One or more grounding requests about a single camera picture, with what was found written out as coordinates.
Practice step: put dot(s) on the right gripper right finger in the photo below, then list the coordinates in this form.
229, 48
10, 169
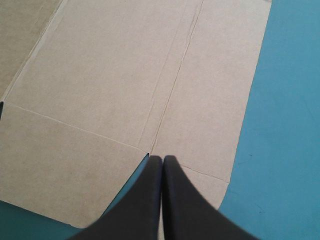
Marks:
190, 212

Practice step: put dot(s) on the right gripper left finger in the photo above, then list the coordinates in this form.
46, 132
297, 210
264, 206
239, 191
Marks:
140, 207

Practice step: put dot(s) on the brown cardboard box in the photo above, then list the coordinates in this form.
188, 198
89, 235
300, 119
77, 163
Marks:
105, 95

